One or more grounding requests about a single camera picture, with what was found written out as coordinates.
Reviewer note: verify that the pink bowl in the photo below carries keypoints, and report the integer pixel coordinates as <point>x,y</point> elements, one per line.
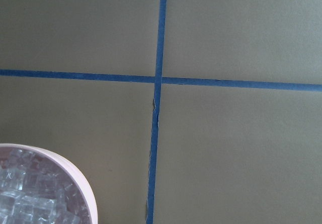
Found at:
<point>72,170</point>

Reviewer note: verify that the pile of ice cubes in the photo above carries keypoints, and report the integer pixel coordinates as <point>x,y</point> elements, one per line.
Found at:
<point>35,189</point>

